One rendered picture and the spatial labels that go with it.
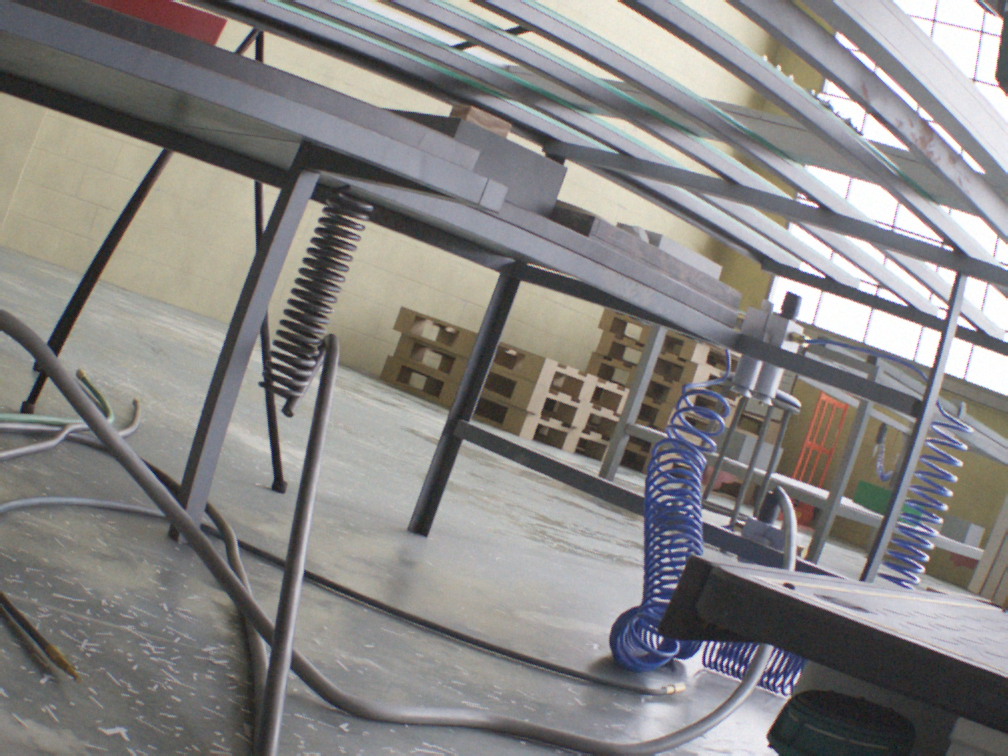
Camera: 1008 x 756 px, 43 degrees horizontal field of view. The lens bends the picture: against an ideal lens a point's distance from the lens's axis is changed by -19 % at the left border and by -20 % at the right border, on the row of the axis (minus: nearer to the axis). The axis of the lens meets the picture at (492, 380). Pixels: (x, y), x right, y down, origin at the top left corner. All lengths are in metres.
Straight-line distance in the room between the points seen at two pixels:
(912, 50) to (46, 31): 0.97
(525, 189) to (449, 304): 7.42
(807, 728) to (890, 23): 0.92
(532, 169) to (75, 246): 6.05
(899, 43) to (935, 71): 0.09
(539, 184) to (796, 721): 1.58
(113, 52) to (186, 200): 7.12
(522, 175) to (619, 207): 8.22
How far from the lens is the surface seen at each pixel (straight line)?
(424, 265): 9.54
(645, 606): 2.18
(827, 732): 0.84
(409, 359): 9.02
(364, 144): 1.56
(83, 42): 1.37
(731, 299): 2.58
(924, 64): 1.62
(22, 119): 7.49
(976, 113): 1.75
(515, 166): 2.29
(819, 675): 1.01
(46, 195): 8.05
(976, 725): 0.74
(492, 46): 2.27
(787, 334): 2.60
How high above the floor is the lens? 0.39
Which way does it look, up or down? 1 degrees down
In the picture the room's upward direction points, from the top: 20 degrees clockwise
